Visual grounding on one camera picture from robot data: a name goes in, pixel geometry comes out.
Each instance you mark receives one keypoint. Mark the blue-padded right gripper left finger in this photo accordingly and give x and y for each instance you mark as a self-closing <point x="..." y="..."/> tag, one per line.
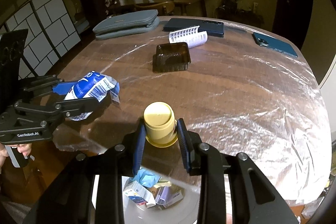
<point x="68" y="199"/>

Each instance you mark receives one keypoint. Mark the purple plastic tray far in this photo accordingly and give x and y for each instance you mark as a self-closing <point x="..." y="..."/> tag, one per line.
<point x="191" y="36"/>

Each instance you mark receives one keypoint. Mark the white medicine box with barcode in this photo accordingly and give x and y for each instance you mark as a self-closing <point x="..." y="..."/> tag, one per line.
<point x="174" y="195"/>

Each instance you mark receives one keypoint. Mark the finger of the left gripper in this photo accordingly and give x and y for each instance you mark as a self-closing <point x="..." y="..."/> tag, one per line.
<point x="44" y="85"/>
<point x="69" y="108"/>

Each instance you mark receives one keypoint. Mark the white blue medicine box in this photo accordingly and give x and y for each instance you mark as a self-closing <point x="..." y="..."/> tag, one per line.
<point x="139" y="194"/>

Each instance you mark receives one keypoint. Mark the dark brown plastic tray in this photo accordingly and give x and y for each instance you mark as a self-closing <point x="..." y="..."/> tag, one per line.
<point x="171" y="57"/>

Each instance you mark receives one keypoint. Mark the white round trash bin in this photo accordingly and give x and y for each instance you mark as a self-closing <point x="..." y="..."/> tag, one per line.
<point x="184" y="211"/>

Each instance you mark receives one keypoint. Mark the yellow plastic cup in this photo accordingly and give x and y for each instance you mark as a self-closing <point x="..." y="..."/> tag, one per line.
<point x="160" y="125"/>

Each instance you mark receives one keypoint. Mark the black smartphone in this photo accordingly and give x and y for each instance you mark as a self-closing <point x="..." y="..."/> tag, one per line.
<point x="213" y="28"/>

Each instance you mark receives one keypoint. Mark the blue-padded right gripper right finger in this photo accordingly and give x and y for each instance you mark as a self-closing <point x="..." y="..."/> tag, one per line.
<point x="254" y="198"/>

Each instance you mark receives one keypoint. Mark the grey zip pouch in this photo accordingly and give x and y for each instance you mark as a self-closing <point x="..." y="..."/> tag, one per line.
<point x="132" y="23"/>

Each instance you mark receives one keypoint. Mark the purple plastic blister tray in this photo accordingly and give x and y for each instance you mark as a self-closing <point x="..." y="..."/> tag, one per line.
<point x="163" y="195"/>

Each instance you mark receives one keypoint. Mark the person's left hand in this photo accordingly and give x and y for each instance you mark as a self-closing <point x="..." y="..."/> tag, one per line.
<point x="25" y="149"/>

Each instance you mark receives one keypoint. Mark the blue white wrapper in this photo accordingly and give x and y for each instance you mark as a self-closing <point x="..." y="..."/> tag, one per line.
<point x="95" y="85"/>

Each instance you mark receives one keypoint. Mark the blue smartphone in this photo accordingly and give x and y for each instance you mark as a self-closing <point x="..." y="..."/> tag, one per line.
<point x="274" y="44"/>

